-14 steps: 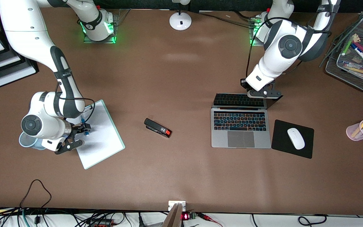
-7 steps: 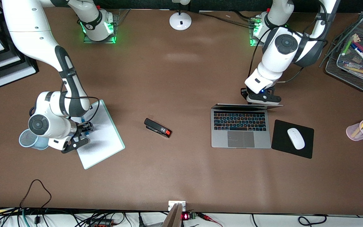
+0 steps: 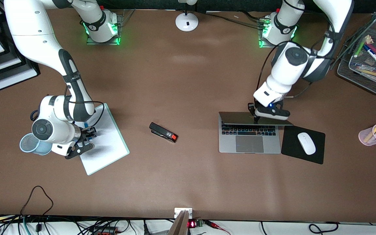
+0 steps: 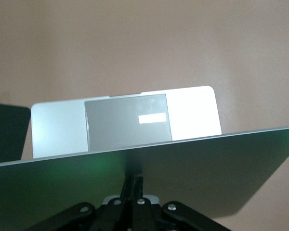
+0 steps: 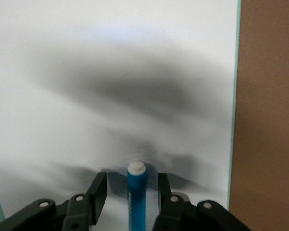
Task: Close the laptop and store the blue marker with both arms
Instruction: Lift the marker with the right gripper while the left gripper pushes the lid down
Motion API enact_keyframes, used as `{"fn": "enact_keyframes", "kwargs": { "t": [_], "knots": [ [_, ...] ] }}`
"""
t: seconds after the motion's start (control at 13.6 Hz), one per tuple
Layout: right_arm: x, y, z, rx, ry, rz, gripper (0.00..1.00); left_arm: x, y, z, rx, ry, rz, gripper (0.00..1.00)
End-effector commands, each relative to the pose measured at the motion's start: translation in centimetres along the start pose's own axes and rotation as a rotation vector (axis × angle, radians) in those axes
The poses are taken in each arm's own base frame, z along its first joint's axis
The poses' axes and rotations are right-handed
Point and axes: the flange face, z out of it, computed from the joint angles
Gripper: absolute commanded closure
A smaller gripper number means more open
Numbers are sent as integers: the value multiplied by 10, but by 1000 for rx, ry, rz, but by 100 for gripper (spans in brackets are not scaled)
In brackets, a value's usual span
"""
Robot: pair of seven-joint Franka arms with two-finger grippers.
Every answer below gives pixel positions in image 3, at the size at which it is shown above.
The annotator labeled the black orange power strip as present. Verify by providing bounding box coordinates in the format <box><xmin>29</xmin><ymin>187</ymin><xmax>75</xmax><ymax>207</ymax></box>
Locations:
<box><xmin>89</xmin><ymin>226</ymin><xmax>119</xmax><ymax>235</ymax></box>

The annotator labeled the white post base plate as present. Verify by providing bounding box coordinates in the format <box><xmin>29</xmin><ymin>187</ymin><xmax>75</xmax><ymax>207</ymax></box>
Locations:
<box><xmin>174</xmin><ymin>208</ymin><xmax>193</xmax><ymax>219</ymax></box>

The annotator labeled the black mesh desk tray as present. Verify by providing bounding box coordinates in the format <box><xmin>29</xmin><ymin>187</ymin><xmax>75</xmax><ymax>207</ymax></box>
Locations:
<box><xmin>337</xmin><ymin>12</ymin><xmax>376</xmax><ymax>96</ymax></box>

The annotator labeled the yellow pen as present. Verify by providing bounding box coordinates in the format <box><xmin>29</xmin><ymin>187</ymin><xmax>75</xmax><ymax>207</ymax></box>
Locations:
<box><xmin>364</xmin><ymin>121</ymin><xmax>376</xmax><ymax>143</ymax></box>

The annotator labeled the black coiled cable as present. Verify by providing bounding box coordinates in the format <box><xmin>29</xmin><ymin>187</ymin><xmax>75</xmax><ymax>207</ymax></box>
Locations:
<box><xmin>308</xmin><ymin>222</ymin><xmax>339</xmax><ymax>235</ymax></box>

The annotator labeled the light blue mesh pen cup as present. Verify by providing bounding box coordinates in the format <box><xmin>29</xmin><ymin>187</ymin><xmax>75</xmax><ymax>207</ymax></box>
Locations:
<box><xmin>19</xmin><ymin>133</ymin><xmax>53</xmax><ymax>156</ymax></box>

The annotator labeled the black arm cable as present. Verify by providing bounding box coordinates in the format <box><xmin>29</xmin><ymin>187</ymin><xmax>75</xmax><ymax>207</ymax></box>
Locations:
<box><xmin>65</xmin><ymin>84</ymin><xmax>105</xmax><ymax>127</ymax></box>
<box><xmin>256</xmin><ymin>20</ymin><xmax>336</xmax><ymax>98</ymax></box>

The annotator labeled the grey laptop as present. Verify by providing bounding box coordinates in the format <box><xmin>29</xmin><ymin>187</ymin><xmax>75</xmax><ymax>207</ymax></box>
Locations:
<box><xmin>218</xmin><ymin>112</ymin><xmax>293</xmax><ymax>154</ymax></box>

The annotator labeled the black base cable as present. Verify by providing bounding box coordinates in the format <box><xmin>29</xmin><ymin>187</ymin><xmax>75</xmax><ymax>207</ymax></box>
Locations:
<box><xmin>240</xmin><ymin>11</ymin><xmax>265</xmax><ymax>22</ymax></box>
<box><xmin>204</xmin><ymin>12</ymin><xmax>264</xmax><ymax>28</ymax></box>

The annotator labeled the black mouse pad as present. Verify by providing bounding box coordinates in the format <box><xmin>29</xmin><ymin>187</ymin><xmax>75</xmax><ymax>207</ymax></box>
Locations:
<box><xmin>281</xmin><ymin>123</ymin><xmax>326</xmax><ymax>165</ymax></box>

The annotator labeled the black looped cable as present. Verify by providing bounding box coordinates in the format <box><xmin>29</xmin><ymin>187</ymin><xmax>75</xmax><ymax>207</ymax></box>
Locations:
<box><xmin>20</xmin><ymin>185</ymin><xmax>54</xmax><ymax>217</ymax></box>

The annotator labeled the red wire lead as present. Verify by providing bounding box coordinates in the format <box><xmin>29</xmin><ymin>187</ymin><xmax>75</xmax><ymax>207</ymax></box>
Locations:
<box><xmin>204</xmin><ymin>220</ymin><xmax>231</xmax><ymax>235</ymax></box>

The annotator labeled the white computer mouse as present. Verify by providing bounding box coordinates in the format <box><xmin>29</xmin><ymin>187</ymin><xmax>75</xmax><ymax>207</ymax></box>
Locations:
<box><xmin>297</xmin><ymin>132</ymin><xmax>316</xmax><ymax>155</ymax></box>

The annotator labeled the white lamp base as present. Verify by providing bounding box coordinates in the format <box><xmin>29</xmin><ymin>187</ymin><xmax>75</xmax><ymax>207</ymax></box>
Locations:
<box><xmin>176</xmin><ymin>0</ymin><xmax>199</xmax><ymax>32</ymax></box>

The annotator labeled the grey marker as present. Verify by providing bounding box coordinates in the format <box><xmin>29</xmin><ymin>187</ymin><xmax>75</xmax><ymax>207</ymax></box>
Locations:
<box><xmin>352</xmin><ymin>63</ymin><xmax>376</xmax><ymax>71</ymax></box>

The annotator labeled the white paper sheet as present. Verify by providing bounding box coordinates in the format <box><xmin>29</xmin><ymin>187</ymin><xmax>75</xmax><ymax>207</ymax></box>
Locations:
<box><xmin>77</xmin><ymin>105</ymin><xmax>127</xmax><ymax>174</ymax></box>

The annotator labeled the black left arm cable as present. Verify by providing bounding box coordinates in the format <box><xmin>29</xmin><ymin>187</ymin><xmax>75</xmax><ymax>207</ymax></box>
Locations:
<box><xmin>256</xmin><ymin>20</ymin><xmax>336</xmax><ymax>98</ymax></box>

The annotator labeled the green marker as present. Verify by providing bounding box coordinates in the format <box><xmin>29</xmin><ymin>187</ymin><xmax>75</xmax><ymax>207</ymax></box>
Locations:
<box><xmin>353</xmin><ymin>39</ymin><xmax>367</xmax><ymax>58</ymax></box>

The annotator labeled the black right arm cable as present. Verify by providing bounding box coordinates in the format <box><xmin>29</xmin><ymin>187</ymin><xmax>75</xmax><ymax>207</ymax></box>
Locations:
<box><xmin>65</xmin><ymin>84</ymin><xmax>105</xmax><ymax>127</ymax></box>

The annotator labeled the black stapler red tip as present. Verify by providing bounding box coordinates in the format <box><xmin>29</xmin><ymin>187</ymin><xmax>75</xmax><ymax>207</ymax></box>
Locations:
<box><xmin>149</xmin><ymin>122</ymin><xmax>179</xmax><ymax>143</ymax></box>

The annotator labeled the black letter tray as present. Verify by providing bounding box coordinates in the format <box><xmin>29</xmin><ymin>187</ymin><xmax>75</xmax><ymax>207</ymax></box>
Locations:
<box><xmin>0</xmin><ymin>6</ymin><xmax>40</xmax><ymax>91</ymax></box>

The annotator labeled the mint green clipboard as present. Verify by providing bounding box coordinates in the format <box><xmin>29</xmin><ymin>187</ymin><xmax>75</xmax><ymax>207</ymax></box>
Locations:
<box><xmin>74</xmin><ymin>103</ymin><xmax>130</xmax><ymax>176</ymax></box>

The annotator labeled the aluminium profile post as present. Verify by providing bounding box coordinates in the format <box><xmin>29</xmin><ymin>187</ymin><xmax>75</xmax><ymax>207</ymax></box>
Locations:
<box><xmin>168</xmin><ymin>210</ymin><xmax>189</xmax><ymax>235</ymax></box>

